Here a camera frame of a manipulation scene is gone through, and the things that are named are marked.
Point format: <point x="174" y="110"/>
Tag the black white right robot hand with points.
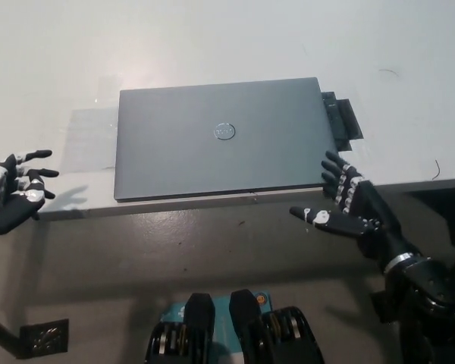
<point x="375" y="223"/>

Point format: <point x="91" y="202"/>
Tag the black ribbed left robot body block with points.
<point x="186" y="337"/>

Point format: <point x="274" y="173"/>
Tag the black tape patch on desk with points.
<point x="345" y="117"/>

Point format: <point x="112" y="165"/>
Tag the black ribbed right robot body block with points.
<point x="280" y="337"/>

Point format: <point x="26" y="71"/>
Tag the black ribbed robot body block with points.
<point x="186" y="337"/>
<point x="280" y="337"/>

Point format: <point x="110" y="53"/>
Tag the large clear tape sheet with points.
<point x="89" y="142"/>

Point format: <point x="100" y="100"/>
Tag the dark grey Dell laptop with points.
<point x="220" y="163"/>

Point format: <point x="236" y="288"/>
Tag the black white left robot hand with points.
<point x="11" y="212"/>

